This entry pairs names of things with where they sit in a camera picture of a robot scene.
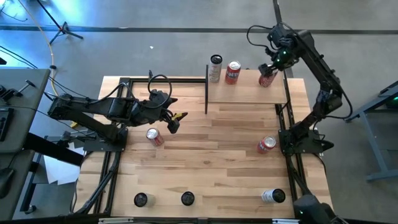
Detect black tripod stand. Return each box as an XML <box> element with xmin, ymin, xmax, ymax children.
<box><xmin>34</xmin><ymin>0</ymin><xmax>84</xmax><ymax>46</ymax></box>

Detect white Celsius can orange print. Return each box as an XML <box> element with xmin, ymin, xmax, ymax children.
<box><xmin>208</xmin><ymin>54</ymin><xmax>223</xmax><ymax>84</ymax></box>

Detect black aluminium table frame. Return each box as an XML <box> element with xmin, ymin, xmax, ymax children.
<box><xmin>71</xmin><ymin>70</ymin><xmax>340</xmax><ymax>224</ymax></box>

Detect white Celsius Arctic Vibe can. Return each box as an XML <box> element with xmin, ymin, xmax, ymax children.
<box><xmin>261</xmin><ymin>188</ymin><xmax>287</xmax><ymax>205</ymax></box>
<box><xmin>180</xmin><ymin>191</ymin><xmax>196</xmax><ymax>207</ymax></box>

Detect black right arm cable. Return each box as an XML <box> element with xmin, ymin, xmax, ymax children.
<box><xmin>246</xmin><ymin>24</ymin><xmax>274</xmax><ymax>50</ymax></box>

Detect grey desk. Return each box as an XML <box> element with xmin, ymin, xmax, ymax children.
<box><xmin>0</xmin><ymin>68</ymin><xmax>52</xmax><ymax>154</ymax></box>
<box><xmin>0</xmin><ymin>149</ymin><xmax>35</xmax><ymax>222</ymax></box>

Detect grey-blue metal stand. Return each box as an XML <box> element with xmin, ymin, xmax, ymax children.
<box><xmin>341</xmin><ymin>80</ymin><xmax>398</xmax><ymax>182</ymax></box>

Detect red Coca-Cola can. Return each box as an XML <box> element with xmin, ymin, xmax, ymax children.
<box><xmin>146</xmin><ymin>127</ymin><xmax>165</xmax><ymax>147</ymax></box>

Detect red Fanta can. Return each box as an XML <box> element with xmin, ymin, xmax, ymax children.
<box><xmin>256</xmin><ymin>135</ymin><xmax>277</xmax><ymax>155</ymax></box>
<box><xmin>224</xmin><ymin>60</ymin><xmax>242</xmax><ymax>85</ymax></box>

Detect Star Wars Coca-Cola can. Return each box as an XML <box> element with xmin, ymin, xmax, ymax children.
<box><xmin>258</xmin><ymin>70</ymin><xmax>279</xmax><ymax>88</ymax></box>

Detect black-topped white can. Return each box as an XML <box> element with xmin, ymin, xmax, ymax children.
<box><xmin>133</xmin><ymin>192</ymin><xmax>156</xmax><ymax>208</ymax></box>

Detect thin black cable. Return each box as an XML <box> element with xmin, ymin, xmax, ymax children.
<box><xmin>0</xmin><ymin>45</ymin><xmax>98</xmax><ymax>104</ymax></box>

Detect black clamp tool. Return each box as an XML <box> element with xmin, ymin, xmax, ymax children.
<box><xmin>0</xmin><ymin>80</ymin><xmax>37</xmax><ymax>101</ymax></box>

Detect black device green light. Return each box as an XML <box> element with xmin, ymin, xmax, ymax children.
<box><xmin>293</xmin><ymin>194</ymin><xmax>340</xmax><ymax>224</ymax></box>

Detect wooden shelf black metal legs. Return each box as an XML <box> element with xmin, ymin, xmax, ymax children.
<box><xmin>204</xmin><ymin>64</ymin><xmax>292</xmax><ymax>115</ymax></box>

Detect black metal beam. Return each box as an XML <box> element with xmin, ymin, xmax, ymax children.
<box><xmin>23</xmin><ymin>132</ymin><xmax>85</xmax><ymax>167</ymax></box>

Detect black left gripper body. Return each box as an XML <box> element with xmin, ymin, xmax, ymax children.
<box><xmin>144</xmin><ymin>101</ymin><xmax>175</xmax><ymax>125</ymax></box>

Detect white paper sheet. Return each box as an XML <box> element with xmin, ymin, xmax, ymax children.
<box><xmin>42</xmin><ymin>146</ymin><xmax>85</xmax><ymax>186</ymax></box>

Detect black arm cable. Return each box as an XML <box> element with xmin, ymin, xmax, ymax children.
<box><xmin>246</xmin><ymin>24</ymin><xmax>274</xmax><ymax>50</ymax></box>
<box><xmin>90</xmin><ymin>73</ymin><xmax>174</xmax><ymax>110</ymax></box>

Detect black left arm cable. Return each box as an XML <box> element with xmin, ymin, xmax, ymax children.
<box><xmin>90</xmin><ymin>73</ymin><xmax>174</xmax><ymax>110</ymax></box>

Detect black keyboard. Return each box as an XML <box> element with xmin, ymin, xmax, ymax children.
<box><xmin>0</xmin><ymin>107</ymin><xmax>15</xmax><ymax>142</ymax></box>

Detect silver metal bracket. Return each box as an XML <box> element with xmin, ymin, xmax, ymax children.
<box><xmin>98</xmin><ymin>217</ymin><xmax>135</xmax><ymax>224</ymax></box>
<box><xmin>272</xmin><ymin>218</ymin><xmax>308</xmax><ymax>224</ymax></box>

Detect yellow cable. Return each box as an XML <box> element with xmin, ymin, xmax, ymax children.
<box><xmin>17</xmin><ymin>0</ymin><xmax>81</xmax><ymax>128</ymax></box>

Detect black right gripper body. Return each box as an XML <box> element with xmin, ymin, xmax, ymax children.
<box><xmin>270</xmin><ymin>45</ymin><xmax>296</xmax><ymax>71</ymax></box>

